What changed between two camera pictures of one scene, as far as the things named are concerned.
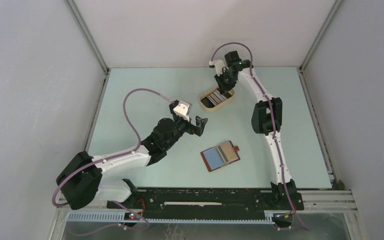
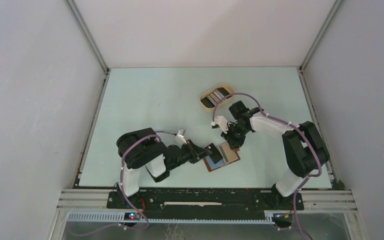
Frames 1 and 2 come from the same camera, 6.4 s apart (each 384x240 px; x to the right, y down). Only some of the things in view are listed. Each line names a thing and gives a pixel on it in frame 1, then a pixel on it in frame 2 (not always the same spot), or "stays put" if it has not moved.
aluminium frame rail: [336, 201] stays put
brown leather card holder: [218, 157] stays put
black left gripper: [192, 129] -> [196, 153]
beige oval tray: [210, 109] stays put
